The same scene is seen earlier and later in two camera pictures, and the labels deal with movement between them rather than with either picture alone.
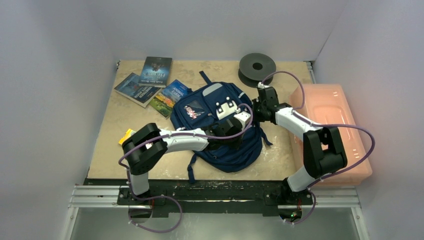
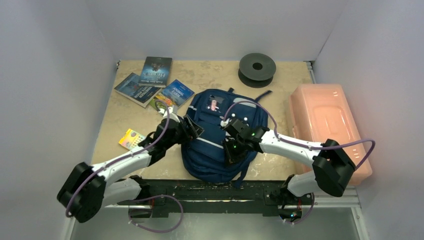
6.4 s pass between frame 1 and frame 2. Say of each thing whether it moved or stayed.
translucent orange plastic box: stayed
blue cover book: stayed
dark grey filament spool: stayed
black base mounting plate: stayed
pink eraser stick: moved
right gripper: moved
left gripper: moved
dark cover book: stayed
